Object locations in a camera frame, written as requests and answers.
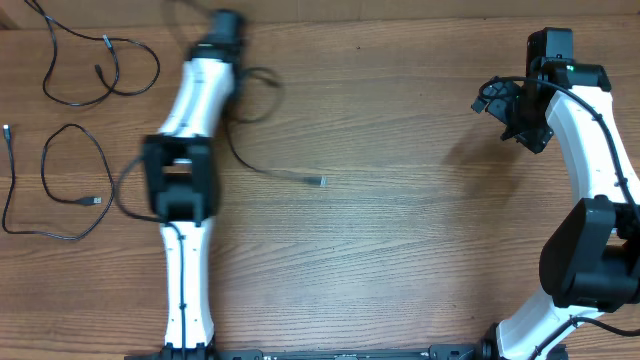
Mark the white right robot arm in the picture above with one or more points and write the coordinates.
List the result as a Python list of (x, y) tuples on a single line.
[(590, 265)]

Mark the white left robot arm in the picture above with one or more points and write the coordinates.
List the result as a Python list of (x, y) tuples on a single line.
[(182, 183)]

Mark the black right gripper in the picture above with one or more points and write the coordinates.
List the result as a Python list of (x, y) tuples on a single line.
[(534, 138)]

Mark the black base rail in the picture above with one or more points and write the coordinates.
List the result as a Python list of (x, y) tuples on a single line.
[(481, 351)]

